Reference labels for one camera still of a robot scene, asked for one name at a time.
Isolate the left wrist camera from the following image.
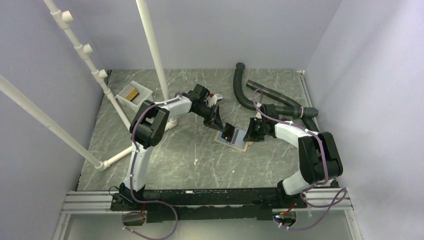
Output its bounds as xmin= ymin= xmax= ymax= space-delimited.
xmin=209 ymin=94 xmax=224 ymax=105

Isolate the white plastic card tray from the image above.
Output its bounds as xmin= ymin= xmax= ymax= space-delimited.
xmin=114 ymin=81 xmax=154 ymax=112

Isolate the white PVC pipe frame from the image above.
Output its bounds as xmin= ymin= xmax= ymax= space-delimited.
xmin=0 ymin=0 xmax=169 ymax=171

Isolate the black corrugated hose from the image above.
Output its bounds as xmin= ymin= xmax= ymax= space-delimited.
xmin=232 ymin=62 xmax=330 ymax=152

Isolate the black credit card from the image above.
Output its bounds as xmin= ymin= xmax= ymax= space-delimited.
xmin=221 ymin=122 xmax=236 ymax=143

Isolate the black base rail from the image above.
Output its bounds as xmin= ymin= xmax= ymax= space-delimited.
xmin=110 ymin=187 xmax=307 ymax=223

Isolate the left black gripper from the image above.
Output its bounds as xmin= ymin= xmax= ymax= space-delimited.
xmin=193 ymin=103 xmax=225 ymax=133

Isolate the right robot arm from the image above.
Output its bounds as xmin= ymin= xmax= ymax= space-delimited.
xmin=243 ymin=104 xmax=343 ymax=208

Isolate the silver VIP credit card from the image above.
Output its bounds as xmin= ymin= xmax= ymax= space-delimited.
xmin=231 ymin=128 xmax=247 ymax=146

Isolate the cards stack in tray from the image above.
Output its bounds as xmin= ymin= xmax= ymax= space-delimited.
xmin=122 ymin=85 xmax=140 ymax=102

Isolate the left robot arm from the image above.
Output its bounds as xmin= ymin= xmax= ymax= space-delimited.
xmin=119 ymin=84 xmax=224 ymax=210

